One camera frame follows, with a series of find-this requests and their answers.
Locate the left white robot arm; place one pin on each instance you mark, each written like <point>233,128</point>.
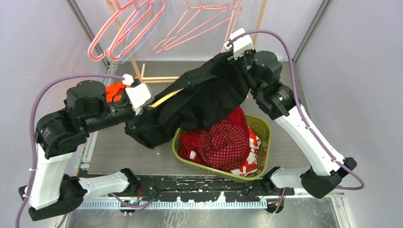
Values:
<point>56,138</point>

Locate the yellow wooden hanger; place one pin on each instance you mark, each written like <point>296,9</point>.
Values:
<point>165,98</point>

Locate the empty pink hangers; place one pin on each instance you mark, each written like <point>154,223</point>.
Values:
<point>118,10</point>

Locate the olive green plastic basket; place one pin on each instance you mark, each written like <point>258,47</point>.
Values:
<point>260,127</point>

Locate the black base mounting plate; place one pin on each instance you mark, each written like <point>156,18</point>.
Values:
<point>201,192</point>

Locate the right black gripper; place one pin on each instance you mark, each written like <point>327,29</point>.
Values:
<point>249,53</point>

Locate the dark red polka dot garment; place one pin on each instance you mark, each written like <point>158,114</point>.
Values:
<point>225,146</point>

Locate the black garment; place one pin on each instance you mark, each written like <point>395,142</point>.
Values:
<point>205,96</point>

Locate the wooden clothes rack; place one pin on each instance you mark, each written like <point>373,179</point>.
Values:
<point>144,72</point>

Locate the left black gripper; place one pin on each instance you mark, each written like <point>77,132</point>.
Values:
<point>135,115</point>

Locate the plain red garment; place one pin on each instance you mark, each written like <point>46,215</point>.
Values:
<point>190,139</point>

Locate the light blue hanger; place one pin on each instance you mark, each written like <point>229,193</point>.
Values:
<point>140,25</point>

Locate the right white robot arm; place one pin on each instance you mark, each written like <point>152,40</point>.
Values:
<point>327,167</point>

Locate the orange garment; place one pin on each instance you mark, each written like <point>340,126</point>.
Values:
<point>116,91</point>

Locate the red poppy floral skirt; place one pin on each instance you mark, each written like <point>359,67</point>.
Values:
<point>250,166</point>

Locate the pink hanger of red garment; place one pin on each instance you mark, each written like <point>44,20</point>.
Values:
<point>236,11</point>

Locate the pink hanger of dotted garment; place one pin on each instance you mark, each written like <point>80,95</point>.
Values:
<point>201,19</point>

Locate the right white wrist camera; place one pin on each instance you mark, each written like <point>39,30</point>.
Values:
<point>239,46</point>

